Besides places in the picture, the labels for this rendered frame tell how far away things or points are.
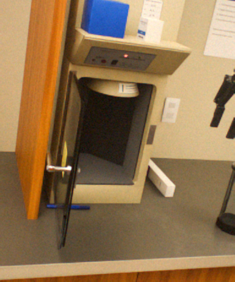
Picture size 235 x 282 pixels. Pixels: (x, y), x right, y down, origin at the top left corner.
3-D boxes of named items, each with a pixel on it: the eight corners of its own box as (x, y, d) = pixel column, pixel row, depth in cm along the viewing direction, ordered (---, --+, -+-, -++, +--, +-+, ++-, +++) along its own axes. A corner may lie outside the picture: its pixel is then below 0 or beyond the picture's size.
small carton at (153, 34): (136, 37, 121) (140, 16, 119) (151, 39, 123) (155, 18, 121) (144, 40, 117) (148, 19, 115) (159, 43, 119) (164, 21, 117)
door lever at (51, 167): (65, 160, 111) (67, 151, 110) (68, 176, 102) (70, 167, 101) (45, 158, 109) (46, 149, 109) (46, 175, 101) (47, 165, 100)
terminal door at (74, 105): (55, 192, 133) (74, 70, 121) (60, 252, 105) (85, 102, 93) (53, 192, 133) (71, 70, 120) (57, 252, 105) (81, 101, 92)
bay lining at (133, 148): (50, 151, 156) (63, 58, 145) (115, 154, 165) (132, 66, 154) (62, 182, 135) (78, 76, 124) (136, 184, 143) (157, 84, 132)
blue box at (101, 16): (79, 27, 118) (84, -5, 115) (113, 32, 121) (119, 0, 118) (88, 34, 109) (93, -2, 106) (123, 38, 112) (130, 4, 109)
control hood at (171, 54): (69, 61, 121) (74, 27, 118) (169, 73, 132) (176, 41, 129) (77, 71, 111) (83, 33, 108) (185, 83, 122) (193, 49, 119)
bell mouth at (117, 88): (81, 79, 144) (84, 64, 142) (129, 84, 150) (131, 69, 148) (93, 94, 128) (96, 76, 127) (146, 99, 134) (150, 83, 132)
